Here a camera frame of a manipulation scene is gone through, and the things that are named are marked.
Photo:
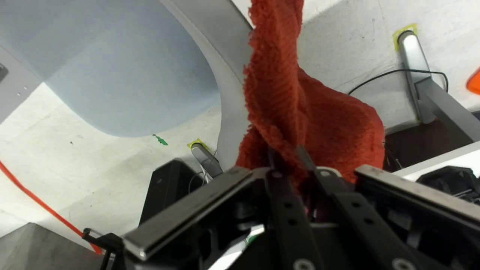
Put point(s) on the orange-red towel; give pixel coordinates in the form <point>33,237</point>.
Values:
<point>287,108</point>

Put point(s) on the grey chair near camera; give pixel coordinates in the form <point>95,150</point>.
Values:
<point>134,68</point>

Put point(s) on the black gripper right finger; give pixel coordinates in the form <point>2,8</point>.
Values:
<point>377,243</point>

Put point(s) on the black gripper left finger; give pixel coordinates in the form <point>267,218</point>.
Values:
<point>296,245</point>

